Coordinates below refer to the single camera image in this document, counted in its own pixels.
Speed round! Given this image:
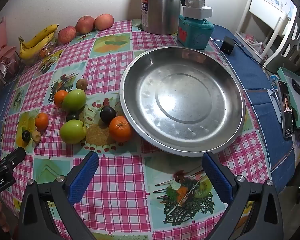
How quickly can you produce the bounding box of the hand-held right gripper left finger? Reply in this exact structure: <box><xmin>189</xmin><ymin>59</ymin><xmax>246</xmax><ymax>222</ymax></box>
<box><xmin>17</xmin><ymin>151</ymin><xmax>100</xmax><ymax>240</ymax></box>

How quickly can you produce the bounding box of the yellow banana bunch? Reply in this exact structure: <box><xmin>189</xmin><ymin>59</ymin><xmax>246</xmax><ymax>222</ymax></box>
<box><xmin>18</xmin><ymin>24</ymin><xmax>59</xmax><ymax>60</ymax></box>

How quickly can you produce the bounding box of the oval green jujube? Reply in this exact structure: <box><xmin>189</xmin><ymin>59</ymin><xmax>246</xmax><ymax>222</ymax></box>
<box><xmin>62</xmin><ymin>89</ymin><xmax>87</xmax><ymax>112</ymax></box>

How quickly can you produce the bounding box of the small orange tangerine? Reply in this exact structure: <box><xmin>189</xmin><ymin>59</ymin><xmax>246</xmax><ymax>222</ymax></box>
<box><xmin>35</xmin><ymin>113</ymin><xmax>49</xmax><ymax>131</ymax></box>
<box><xmin>53</xmin><ymin>90</ymin><xmax>69</xmax><ymax>108</ymax></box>

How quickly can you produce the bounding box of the stainless steel thermos jug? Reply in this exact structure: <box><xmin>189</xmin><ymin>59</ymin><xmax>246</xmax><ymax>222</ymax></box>
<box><xmin>140</xmin><ymin>0</ymin><xmax>193</xmax><ymax>35</ymax></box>

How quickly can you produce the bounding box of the pink checked printed tablecloth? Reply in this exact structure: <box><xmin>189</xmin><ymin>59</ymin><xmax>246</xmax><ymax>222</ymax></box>
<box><xmin>0</xmin><ymin>19</ymin><xmax>272</xmax><ymax>240</ymax></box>

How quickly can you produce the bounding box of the black cable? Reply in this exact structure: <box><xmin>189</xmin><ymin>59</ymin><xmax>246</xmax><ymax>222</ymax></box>
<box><xmin>234</xmin><ymin>41</ymin><xmax>273</xmax><ymax>73</ymax></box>

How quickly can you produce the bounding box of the large orange tangerine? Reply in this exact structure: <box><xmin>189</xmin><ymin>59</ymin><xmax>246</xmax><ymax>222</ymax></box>
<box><xmin>109</xmin><ymin>115</ymin><xmax>133</xmax><ymax>143</ymax></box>

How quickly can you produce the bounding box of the glass bowl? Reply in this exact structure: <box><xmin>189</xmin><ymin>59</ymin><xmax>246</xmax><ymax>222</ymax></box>
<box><xmin>20</xmin><ymin>36</ymin><xmax>59</xmax><ymax>67</ymax></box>

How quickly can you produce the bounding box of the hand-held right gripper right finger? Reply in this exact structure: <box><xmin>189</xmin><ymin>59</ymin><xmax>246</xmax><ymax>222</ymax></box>
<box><xmin>202</xmin><ymin>152</ymin><xmax>284</xmax><ymax>240</ymax></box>

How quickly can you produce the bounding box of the round steel basin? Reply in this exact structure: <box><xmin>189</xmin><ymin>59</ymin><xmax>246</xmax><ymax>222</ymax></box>
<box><xmin>119</xmin><ymin>46</ymin><xmax>246</xmax><ymax>157</ymax></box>

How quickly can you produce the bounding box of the black smartphone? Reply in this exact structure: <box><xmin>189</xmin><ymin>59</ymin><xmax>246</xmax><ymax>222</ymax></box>
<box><xmin>276</xmin><ymin>80</ymin><xmax>294</xmax><ymax>138</ymax></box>

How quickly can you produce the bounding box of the round green jujube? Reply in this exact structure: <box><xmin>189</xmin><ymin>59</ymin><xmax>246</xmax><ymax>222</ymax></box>
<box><xmin>59</xmin><ymin>119</ymin><xmax>87</xmax><ymax>144</ymax></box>

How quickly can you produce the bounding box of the black charger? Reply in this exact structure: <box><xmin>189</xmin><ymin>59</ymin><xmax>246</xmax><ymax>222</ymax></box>
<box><xmin>220</xmin><ymin>36</ymin><xmax>236</xmax><ymax>56</ymax></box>

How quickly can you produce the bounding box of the pink wrapped bouquet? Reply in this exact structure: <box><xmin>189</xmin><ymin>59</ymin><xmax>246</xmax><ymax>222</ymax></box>
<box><xmin>0</xmin><ymin>17</ymin><xmax>24</xmax><ymax>90</ymax></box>

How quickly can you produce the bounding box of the red apple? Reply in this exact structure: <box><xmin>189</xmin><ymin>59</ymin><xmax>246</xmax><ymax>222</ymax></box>
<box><xmin>94</xmin><ymin>13</ymin><xmax>115</xmax><ymax>30</ymax></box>
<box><xmin>75</xmin><ymin>16</ymin><xmax>95</xmax><ymax>35</ymax></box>
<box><xmin>58</xmin><ymin>26</ymin><xmax>77</xmax><ymax>44</ymax></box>

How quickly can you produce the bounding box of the teal cardboard box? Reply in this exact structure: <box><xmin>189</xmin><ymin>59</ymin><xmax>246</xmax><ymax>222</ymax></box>
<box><xmin>277</xmin><ymin>67</ymin><xmax>300</xmax><ymax>129</ymax></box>

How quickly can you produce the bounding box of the teal toy box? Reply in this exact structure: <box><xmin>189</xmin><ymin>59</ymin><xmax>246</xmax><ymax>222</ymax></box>
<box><xmin>178</xmin><ymin>14</ymin><xmax>215</xmax><ymax>50</ymax></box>

